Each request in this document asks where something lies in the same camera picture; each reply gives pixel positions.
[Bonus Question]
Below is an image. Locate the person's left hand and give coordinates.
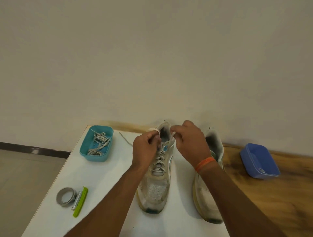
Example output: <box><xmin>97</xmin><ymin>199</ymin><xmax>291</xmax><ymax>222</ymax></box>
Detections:
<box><xmin>131</xmin><ymin>130</ymin><xmax>162</xmax><ymax>172</ymax></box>

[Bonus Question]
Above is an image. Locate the person's right hand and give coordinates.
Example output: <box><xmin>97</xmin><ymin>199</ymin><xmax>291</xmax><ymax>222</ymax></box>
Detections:
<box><xmin>170</xmin><ymin>120</ymin><xmax>213</xmax><ymax>169</ymax></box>

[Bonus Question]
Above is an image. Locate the worn white sneaker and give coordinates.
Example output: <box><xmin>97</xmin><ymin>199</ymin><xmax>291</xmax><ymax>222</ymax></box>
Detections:
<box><xmin>192</xmin><ymin>128</ymin><xmax>225</xmax><ymax>225</ymax></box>
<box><xmin>136</xmin><ymin>121</ymin><xmax>176</xmax><ymax>215</ymax></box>

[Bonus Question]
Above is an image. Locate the person's left forearm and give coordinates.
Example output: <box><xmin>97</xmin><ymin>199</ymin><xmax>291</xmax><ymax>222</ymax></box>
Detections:
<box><xmin>63</xmin><ymin>166</ymin><xmax>147</xmax><ymax>237</ymax></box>

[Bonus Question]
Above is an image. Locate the person's right forearm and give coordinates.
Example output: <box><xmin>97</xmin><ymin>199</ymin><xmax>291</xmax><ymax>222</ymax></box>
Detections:
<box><xmin>198</xmin><ymin>162</ymin><xmax>287</xmax><ymax>237</ymax></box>

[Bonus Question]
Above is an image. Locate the orange thread wristband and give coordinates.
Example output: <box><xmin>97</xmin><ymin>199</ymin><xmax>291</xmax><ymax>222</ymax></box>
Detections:
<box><xmin>195</xmin><ymin>157</ymin><xmax>217</xmax><ymax>173</ymax></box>

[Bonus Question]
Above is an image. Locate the teal plastic container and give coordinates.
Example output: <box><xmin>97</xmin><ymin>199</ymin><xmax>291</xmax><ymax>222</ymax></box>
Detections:
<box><xmin>79</xmin><ymin>125</ymin><xmax>114</xmax><ymax>162</ymax></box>

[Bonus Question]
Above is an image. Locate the blue plastic container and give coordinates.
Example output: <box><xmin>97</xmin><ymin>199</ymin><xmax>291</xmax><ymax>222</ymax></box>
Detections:
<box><xmin>239</xmin><ymin>143</ymin><xmax>281</xmax><ymax>179</ymax></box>

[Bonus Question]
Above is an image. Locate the green utility cutter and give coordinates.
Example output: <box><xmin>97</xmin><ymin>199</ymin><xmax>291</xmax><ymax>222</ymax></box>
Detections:
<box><xmin>71</xmin><ymin>186</ymin><xmax>89</xmax><ymax>218</ymax></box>

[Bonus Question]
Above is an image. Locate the grey tape roll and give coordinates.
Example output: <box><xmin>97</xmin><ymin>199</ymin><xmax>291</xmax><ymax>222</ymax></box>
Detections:
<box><xmin>56</xmin><ymin>187</ymin><xmax>78</xmax><ymax>207</ymax></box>

